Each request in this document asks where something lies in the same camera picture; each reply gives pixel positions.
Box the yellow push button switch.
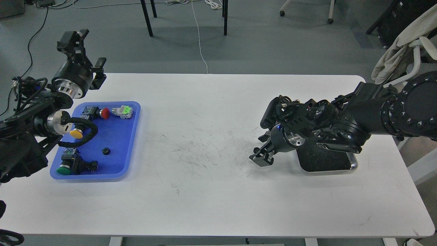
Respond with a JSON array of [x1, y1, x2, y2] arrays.
[[70, 127, 84, 139]]

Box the black chair legs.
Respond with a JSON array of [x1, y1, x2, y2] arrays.
[[140, 0, 229, 37]]

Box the silver metal tray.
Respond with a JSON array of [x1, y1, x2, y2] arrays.
[[296, 139, 358, 175]]

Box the green push button switch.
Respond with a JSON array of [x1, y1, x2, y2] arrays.
[[56, 148, 98, 175]]

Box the beige jacket on chair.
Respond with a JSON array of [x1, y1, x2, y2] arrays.
[[370, 5, 437, 85]]

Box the red mushroom push button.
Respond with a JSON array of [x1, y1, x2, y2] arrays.
[[80, 106, 111, 121]]

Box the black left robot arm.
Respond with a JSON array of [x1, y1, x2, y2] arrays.
[[0, 29, 107, 183]]

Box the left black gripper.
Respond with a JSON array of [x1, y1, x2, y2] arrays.
[[51, 29, 107, 99]]

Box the black gear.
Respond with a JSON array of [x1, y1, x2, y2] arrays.
[[102, 147, 111, 155]]

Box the white cable on floor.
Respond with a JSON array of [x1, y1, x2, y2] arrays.
[[166, 0, 223, 74]]

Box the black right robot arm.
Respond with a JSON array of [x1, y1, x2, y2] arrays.
[[249, 71, 437, 167]]

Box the grey and green switch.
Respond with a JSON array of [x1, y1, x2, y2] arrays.
[[111, 105, 133, 119]]

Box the blue plastic tray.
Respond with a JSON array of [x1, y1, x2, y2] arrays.
[[50, 101, 141, 182]]

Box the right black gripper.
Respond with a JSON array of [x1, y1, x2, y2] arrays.
[[249, 96, 320, 167]]

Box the black cable on floor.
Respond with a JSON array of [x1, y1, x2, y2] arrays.
[[0, 0, 79, 117]]

